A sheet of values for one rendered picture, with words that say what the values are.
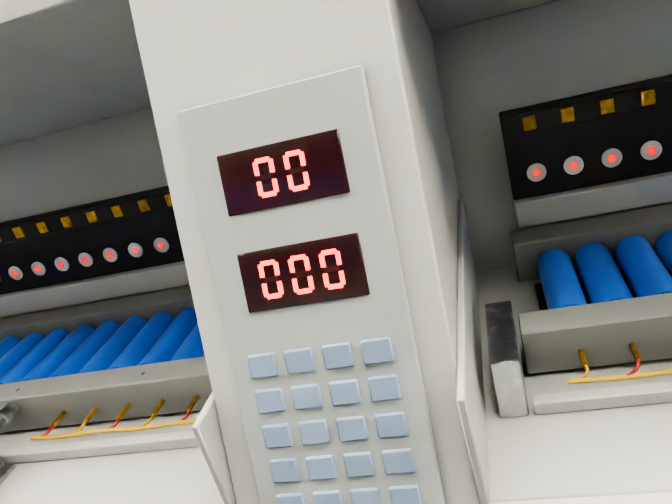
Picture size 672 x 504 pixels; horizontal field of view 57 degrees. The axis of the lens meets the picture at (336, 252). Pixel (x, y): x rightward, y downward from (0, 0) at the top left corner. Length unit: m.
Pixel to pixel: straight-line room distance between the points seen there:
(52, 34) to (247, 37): 0.10
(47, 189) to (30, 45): 0.23
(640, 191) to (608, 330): 0.12
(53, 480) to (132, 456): 0.04
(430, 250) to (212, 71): 0.10
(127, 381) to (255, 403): 0.13
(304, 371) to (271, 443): 0.03
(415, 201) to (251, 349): 0.08
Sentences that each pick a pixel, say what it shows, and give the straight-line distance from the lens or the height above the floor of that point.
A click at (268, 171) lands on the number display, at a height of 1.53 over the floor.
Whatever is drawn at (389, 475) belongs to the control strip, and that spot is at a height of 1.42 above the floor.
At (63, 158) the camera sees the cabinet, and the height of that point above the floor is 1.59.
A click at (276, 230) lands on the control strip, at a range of 0.22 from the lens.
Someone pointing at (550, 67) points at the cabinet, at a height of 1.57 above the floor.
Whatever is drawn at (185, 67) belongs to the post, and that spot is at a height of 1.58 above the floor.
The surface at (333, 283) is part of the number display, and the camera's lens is 0.22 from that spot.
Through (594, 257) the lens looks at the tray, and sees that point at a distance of 0.35.
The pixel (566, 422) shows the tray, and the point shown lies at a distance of 0.28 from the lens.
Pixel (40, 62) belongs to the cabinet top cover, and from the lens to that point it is 0.35.
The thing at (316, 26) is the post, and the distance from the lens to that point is 0.23.
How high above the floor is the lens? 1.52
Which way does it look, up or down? 4 degrees down
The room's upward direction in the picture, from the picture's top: 11 degrees counter-clockwise
